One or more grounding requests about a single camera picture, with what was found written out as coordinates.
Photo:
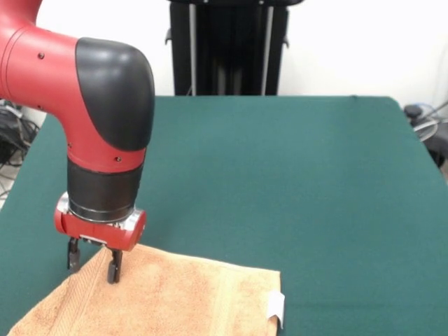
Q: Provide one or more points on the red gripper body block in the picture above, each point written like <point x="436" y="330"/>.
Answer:
<point x="101" y="232"/>

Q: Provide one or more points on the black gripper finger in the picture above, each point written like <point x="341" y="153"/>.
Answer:
<point x="73" y="257"/>
<point x="115" y="267"/>

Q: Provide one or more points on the tan terry towel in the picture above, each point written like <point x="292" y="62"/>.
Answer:
<point x="157" y="297"/>

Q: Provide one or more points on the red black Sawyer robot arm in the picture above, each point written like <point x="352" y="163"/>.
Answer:
<point x="70" y="105"/>

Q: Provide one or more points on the dark green table cloth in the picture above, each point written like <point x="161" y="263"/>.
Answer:
<point x="297" y="175"/>

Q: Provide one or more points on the black round knob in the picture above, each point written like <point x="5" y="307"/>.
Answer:
<point x="413" y="111"/>

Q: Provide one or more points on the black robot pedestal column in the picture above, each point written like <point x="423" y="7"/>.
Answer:
<point x="231" y="52"/>

